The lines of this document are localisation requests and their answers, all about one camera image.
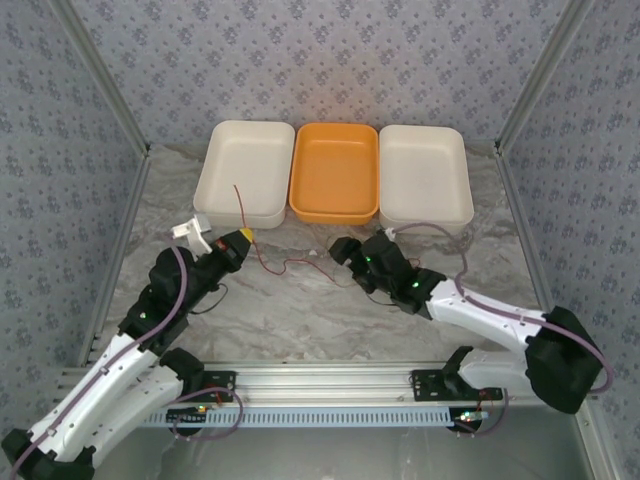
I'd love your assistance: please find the thin red wire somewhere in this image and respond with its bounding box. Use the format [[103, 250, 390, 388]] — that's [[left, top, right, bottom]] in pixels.
[[233, 183, 359, 289]]

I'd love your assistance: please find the orange plastic tray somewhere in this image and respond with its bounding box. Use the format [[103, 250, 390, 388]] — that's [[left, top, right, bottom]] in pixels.
[[288, 121, 380, 227]]

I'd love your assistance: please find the cream plastic tray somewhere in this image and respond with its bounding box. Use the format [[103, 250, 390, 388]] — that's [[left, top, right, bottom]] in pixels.
[[192, 118, 296, 230], [378, 123, 475, 235]]

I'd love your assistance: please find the small LED circuit board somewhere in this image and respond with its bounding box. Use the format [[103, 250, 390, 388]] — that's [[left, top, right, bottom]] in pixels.
[[167, 405, 211, 434], [452, 407, 494, 434]]

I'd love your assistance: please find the grey metal base panel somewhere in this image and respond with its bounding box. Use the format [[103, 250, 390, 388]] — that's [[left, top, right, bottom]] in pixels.
[[89, 404, 601, 480]]

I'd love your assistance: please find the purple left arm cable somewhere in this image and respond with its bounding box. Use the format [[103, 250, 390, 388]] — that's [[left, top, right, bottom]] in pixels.
[[9, 245, 192, 476]]

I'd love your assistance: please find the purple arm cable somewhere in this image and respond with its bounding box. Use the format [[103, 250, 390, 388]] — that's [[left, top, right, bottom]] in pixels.
[[392, 221, 616, 399], [9, 245, 192, 476]]

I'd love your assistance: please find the thin black left gripper cable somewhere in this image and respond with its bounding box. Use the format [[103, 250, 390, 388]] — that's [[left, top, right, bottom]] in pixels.
[[192, 282, 227, 316]]

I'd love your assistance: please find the aluminium table side rail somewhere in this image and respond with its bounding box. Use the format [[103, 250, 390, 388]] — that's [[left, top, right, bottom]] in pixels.
[[494, 147, 556, 314], [77, 149, 154, 369]]

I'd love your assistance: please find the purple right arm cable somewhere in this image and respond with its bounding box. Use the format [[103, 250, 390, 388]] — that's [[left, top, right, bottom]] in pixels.
[[392, 221, 616, 399]]

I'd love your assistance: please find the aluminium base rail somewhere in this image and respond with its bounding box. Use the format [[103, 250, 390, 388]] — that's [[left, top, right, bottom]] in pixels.
[[57, 360, 551, 405]]

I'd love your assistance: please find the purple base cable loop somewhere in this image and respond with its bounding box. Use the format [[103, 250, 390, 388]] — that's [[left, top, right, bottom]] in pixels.
[[472, 387, 511, 437], [169, 387, 246, 444]]

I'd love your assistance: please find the slotted grey cable duct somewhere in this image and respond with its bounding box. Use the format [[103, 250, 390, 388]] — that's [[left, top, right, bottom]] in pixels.
[[139, 407, 454, 430]]

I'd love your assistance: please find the aluminium corner post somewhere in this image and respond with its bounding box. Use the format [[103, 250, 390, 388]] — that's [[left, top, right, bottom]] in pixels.
[[49, 0, 154, 159], [492, 0, 601, 156]]

